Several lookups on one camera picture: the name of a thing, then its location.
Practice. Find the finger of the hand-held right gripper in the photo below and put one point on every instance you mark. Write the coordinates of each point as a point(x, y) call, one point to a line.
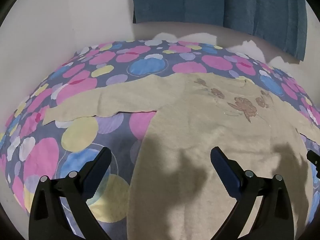
point(313, 158)

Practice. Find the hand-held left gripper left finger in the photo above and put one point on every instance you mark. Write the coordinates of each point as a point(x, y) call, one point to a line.
point(96, 171)

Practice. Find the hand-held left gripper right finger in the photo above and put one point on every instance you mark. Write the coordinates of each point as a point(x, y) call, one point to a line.
point(225, 170)

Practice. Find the beige embroidered sweater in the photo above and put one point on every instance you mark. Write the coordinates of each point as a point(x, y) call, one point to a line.
point(200, 120)

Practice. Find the colourful circle print blanket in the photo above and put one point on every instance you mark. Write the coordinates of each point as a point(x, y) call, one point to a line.
point(112, 62)

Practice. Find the blue curtain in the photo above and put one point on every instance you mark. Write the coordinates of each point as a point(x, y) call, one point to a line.
point(212, 2)

